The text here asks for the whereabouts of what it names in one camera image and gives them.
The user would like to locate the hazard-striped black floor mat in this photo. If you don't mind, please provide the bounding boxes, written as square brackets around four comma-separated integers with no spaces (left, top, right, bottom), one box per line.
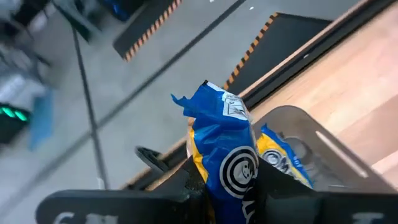
[112,0,183,62]
[223,11,333,96]

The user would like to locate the blue snack packets in tray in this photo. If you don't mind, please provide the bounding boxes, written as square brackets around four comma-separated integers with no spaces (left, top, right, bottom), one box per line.
[252,105,396,195]

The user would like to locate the black computer with green lights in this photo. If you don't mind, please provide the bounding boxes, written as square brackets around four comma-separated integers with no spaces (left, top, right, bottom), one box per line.
[0,102,32,146]

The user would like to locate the blue Maruchan ramen packet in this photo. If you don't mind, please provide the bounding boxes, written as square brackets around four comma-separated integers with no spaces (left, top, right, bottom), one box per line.
[170,80,259,224]
[257,123,314,189]

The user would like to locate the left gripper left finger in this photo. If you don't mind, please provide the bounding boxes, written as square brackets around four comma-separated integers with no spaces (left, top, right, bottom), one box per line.
[144,154,211,224]

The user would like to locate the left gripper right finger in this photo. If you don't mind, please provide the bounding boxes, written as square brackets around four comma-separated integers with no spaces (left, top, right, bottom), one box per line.
[254,157,322,224]

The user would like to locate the black frame clamp handle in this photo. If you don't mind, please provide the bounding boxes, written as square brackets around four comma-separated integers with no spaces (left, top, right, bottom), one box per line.
[134,145,171,174]

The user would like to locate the blue floor mat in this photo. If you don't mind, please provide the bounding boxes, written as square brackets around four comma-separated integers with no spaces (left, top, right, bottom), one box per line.
[28,88,54,152]

